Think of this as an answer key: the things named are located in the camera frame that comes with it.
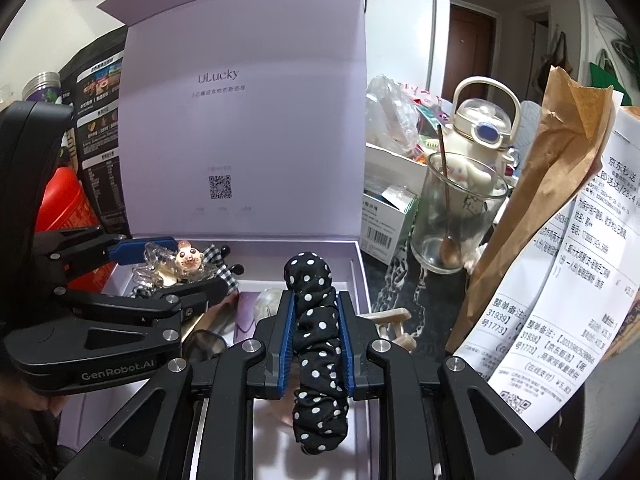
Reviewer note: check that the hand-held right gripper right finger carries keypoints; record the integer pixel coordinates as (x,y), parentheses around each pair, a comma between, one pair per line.
(346,340)

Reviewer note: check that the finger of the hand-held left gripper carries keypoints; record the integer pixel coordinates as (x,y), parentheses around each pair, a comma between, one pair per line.
(142,250)
(125,310)

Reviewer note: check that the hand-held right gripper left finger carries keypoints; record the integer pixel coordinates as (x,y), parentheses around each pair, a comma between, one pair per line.
(286,340)

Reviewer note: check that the black polka dot scrunchie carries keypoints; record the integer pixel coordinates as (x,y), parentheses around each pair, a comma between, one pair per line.
(315,320)

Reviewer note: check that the pearl white wavy hair clip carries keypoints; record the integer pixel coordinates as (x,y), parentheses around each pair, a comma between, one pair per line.
(267,302)

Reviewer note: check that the small purple card box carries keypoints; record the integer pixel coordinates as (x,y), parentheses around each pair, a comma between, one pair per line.
(246,320)

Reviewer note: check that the clear hair clip with figure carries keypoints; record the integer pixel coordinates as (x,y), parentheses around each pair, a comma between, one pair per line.
(187,260)

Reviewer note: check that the pink round compact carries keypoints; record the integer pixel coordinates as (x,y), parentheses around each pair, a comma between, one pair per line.
(280,410)

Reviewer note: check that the gold rectangular case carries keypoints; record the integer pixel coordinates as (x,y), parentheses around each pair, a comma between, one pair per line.
(215,317)

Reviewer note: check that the black white gingham scrunchie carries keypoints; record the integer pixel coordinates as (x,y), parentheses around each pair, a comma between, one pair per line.
(222,267)

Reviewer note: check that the lavender gift box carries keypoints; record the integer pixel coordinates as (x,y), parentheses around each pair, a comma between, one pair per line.
(240,110)

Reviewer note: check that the person's left hand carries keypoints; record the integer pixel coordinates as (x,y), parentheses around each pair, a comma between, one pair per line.
(35,402)

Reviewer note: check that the beige claw hair clip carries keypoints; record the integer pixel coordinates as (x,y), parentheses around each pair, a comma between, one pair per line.
(390,325)

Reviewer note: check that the red cylindrical canister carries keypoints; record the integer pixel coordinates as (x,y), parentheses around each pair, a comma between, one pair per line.
(70,220)

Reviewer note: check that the black snack bag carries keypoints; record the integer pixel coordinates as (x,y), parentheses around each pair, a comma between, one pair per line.
(100,125)

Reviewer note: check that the silver lid jar purple label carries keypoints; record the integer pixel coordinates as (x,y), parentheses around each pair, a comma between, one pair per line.
(42,87)

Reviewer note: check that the white green medicine box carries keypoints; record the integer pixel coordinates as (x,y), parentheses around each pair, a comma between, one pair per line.
(387,230)

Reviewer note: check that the long white receipt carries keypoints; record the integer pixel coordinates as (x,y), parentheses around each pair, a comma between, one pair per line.
(600,240)
(510,310)

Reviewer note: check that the clear glass mug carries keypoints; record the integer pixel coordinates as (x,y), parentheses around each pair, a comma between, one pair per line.
(460,210)

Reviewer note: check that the white storage box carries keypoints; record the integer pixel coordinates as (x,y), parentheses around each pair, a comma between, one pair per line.
(390,165)

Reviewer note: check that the clear crumpled plastic bag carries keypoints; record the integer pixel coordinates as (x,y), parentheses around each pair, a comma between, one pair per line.
(390,110)

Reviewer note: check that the white refrigerator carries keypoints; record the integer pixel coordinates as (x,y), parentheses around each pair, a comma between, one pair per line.
(400,35)

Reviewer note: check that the brown wooden door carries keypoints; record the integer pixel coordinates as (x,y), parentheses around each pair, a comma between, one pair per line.
(470,55)

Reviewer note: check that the dark handbag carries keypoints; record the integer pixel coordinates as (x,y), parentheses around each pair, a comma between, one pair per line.
(550,65)

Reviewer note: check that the green tote bag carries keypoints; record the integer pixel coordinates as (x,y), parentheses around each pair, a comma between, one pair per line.
(605,77)

